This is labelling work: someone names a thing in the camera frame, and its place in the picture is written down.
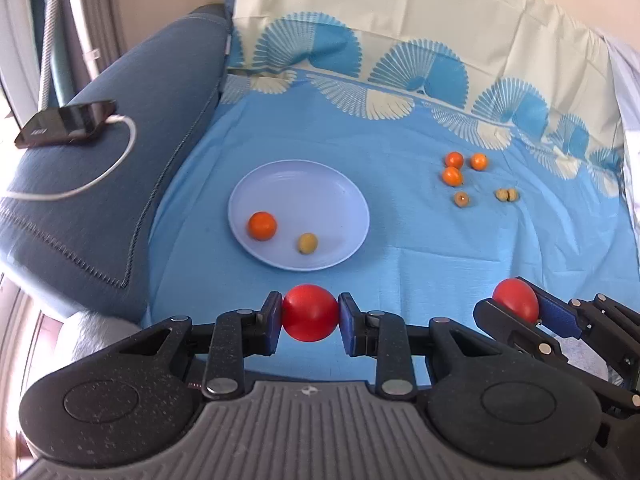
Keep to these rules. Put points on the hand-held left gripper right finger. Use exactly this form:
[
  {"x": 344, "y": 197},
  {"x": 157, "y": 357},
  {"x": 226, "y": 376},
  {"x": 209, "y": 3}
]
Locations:
[{"x": 350, "y": 327}]

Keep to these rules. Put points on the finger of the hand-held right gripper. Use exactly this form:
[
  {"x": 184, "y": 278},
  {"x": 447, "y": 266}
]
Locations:
[
  {"x": 520, "y": 332},
  {"x": 560, "y": 315}
]

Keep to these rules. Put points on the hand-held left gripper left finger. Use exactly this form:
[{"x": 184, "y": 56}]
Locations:
[{"x": 272, "y": 322}]

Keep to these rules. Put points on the large red tomato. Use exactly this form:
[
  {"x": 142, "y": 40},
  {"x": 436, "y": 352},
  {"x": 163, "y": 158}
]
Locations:
[{"x": 310, "y": 312}]

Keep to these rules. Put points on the light blue plate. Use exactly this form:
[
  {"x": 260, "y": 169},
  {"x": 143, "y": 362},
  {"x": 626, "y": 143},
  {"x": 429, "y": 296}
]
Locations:
[{"x": 310, "y": 195}]

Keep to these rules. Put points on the green olive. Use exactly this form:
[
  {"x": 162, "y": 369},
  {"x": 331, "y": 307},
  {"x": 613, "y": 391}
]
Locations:
[{"x": 307, "y": 243}]

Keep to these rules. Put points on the small orange tomato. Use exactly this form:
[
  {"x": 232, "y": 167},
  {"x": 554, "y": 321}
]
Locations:
[
  {"x": 479, "y": 161},
  {"x": 454, "y": 159},
  {"x": 452, "y": 176}
]

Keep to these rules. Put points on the white cushion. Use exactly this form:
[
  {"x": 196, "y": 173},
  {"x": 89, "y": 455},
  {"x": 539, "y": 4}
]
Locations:
[{"x": 95, "y": 332}]

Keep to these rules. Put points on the blue fan-print bed sheet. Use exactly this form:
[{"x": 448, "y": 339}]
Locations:
[{"x": 400, "y": 125}]

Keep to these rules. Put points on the pale blue cloth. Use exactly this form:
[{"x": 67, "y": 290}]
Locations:
[{"x": 627, "y": 110}]

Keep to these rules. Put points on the blue sofa armrest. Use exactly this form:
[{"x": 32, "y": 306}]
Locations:
[{"x": 150, "y": 110}]

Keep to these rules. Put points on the black phone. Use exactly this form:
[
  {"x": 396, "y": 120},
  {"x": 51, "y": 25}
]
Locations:
[{"x": 65, "y": 122}]

